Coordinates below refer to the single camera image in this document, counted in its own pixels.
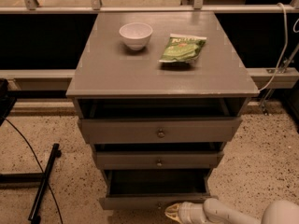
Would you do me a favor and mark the white ceramic bowl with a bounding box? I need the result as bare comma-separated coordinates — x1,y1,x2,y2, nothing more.
119,22,153,50

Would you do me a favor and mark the grey middle drawer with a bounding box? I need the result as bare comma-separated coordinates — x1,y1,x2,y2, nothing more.
93,151,223,170

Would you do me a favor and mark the green chip bag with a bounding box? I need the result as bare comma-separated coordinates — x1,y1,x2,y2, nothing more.
160,34,206,63

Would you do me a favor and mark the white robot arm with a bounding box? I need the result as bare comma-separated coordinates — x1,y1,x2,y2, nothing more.
164,198,299,224

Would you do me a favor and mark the grey wooden drawer cabinet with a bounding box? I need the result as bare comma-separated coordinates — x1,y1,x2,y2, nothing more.
65,10,261,212

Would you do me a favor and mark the grey bottom drawer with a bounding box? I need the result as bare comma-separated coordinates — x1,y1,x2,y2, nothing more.
100,169,212,210

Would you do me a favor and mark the black equipment box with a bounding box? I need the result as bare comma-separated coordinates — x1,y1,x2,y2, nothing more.
0,78,17,126

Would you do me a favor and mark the black floor cable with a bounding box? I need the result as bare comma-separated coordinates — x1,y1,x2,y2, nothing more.
2,117,64,224

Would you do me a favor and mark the grey top drawer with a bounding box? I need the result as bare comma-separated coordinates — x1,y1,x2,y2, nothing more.
78,118,242,144

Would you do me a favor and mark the metal railing frame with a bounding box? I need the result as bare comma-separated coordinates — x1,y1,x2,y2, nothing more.
0,0,299,16

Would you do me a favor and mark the black metal stand base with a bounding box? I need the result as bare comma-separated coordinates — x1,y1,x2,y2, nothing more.
0,143,62,224

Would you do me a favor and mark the white hanging cable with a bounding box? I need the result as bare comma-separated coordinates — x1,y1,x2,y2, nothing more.
259,2,291,92

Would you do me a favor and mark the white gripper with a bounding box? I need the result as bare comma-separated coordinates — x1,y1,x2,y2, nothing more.
164,202,206,224

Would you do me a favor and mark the grey drawer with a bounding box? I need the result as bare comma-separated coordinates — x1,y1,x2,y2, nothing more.
78,118,242,144
93,151,223,170
100,169,212,210

